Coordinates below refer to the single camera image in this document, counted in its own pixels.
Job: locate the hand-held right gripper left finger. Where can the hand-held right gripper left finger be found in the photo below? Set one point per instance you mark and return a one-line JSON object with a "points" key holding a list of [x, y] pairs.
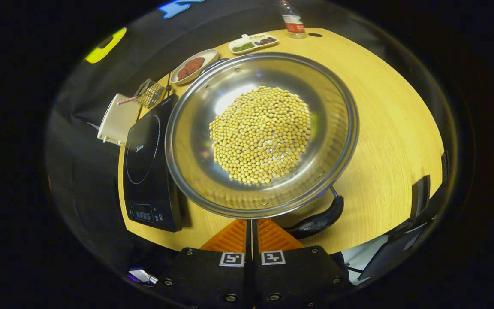
{"points": [[212, 274]]}

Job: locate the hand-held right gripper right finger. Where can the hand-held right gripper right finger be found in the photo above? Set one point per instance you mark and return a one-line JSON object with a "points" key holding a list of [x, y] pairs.
{"points": [[294, 274]]}

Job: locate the black induction cooktop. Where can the black induction cooktop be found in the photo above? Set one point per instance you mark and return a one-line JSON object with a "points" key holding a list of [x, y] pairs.
{"points": [[144, 146]]}

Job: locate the pile of yellow soybeans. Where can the pile of yellow soybeans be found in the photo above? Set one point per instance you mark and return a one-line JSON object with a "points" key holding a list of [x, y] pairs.
{"points": [[260, 133]]}

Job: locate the white toaster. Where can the white toaster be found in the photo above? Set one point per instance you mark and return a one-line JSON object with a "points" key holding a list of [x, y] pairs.
{"points": [[118, 120]]}

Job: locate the brown meat patty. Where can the brown meat patty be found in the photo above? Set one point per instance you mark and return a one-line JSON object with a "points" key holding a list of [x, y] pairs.
{"points": [[185, 74], [196, 64]]}

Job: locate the white oval plate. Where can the white oval plate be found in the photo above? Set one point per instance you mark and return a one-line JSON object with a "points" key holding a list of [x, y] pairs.
{"points": [[206, 56]]}

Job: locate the white divided dish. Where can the white divided dish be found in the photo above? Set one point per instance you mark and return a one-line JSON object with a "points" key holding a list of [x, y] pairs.
{"points": [[253, 43]]}

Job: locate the clear plastic water bottle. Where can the clear plastic water bottle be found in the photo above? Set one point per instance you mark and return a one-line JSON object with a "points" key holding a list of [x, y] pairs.
{"points": [[293, 23]]}

